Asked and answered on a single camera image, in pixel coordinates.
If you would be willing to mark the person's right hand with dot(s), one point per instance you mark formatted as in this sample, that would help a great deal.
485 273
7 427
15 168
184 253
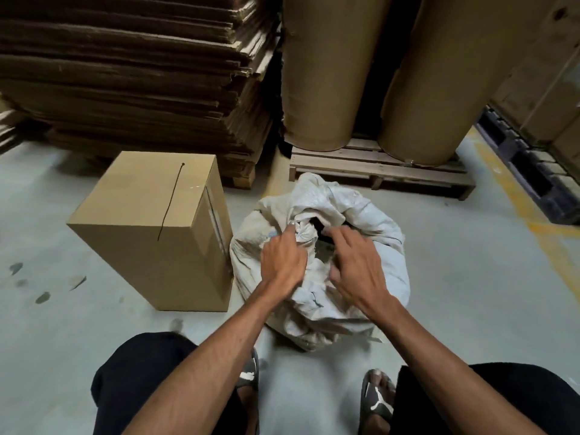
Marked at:
362 276

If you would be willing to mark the person's left hand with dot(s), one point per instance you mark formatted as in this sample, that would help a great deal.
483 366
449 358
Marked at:
283 265

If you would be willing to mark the person's left thumb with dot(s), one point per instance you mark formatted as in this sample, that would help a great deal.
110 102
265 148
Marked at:
302 255

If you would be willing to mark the person's right thumb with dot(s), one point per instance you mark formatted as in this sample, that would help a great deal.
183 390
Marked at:
336 274

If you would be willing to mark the white woven sack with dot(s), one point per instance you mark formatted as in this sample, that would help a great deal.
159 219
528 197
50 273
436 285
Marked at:
362 231

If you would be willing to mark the person's right forearm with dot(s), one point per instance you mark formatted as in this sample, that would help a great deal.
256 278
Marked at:
439 371

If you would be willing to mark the person's left forearm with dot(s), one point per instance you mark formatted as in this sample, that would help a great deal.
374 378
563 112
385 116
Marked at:
213 362

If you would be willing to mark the wooden pallet under cardboard sheets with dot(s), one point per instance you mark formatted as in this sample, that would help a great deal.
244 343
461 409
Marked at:
242 174

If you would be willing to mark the light wooden pallet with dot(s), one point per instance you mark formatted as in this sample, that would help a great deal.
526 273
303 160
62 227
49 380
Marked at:
362 167

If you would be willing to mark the person's left grey sandal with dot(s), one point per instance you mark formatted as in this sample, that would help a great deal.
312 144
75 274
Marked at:
249 376

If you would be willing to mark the person's grey sandal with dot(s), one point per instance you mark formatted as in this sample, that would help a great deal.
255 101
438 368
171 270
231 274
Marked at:
249 376
374 403

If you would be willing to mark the person's right grey sandal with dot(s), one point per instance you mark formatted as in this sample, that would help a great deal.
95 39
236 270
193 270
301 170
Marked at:
374 403

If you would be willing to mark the tall brown cardboard box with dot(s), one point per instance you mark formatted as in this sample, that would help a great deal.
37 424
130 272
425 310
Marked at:
136 208

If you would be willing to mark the slim brown paper roll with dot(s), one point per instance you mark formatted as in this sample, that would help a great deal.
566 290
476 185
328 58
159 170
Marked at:
328 67

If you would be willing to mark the black shorts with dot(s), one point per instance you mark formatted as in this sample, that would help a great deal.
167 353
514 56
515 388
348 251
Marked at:
136 380

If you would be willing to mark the black plastic pallet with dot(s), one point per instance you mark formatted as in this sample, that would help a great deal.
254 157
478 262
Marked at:
530 172

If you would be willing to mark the wide brown paper roll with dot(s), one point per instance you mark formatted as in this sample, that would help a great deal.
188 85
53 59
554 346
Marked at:
448 76

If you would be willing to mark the stack of flat cardboard sheets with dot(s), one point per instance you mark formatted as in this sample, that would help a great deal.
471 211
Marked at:
118 76

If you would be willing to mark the stack of large cardboard boxes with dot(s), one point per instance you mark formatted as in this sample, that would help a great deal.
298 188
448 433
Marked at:
548 86

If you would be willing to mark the low wooden pallet edge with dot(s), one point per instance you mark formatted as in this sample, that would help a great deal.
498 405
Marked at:
9 126

